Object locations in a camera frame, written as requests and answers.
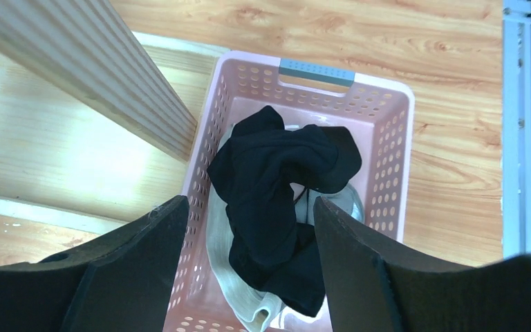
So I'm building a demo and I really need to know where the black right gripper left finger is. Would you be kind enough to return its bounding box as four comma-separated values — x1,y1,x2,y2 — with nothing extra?
0,196,189,331

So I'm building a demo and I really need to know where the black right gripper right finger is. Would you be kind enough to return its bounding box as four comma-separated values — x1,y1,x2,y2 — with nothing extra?
314,198,531,331

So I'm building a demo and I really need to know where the grey underwear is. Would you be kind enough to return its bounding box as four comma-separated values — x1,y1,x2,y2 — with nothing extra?
206,127,362,331

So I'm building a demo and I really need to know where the black underwear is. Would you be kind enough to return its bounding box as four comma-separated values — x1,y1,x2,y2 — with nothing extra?
207,106,362,317

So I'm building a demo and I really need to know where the wooden clothes rack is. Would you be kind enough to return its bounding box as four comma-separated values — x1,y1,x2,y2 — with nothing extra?
0,1,225,232

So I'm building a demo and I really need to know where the pink perforated plastic basket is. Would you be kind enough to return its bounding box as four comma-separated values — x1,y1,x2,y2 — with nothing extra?
164,50,415,331

